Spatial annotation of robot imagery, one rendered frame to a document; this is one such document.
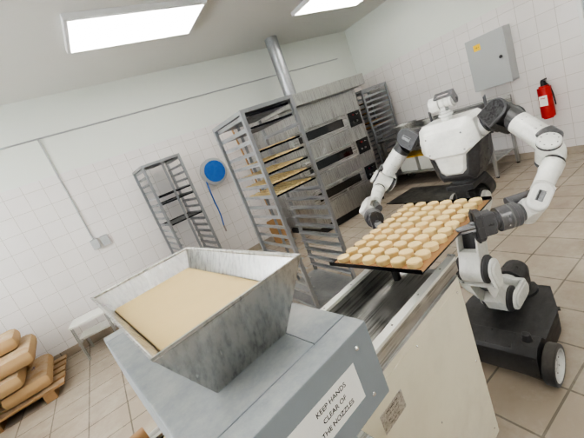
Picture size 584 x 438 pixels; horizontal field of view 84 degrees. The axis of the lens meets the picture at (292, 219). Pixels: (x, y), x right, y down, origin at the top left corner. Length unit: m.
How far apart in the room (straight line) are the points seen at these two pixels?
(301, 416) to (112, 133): 4.71
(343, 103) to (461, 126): 3.84
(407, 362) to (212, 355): 0.70
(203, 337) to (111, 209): 4.44
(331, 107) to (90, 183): 3.47
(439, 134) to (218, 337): 1.41
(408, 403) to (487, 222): 0.65
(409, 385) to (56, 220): 4.45
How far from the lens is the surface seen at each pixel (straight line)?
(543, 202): 1.36
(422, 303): 1.18
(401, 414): 1.16
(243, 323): 0.57
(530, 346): 2.02
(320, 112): 5.07
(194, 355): 0.54
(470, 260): 1.86
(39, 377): 4.32
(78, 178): 4.93
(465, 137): 1.68
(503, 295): 2.13
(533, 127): 1.59
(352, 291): 1.34
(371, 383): 0.67
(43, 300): 5.04
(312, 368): 0.56
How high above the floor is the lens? 1.52
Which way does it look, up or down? 13 degrees down
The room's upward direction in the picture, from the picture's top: 21 degrees counter-clockwise
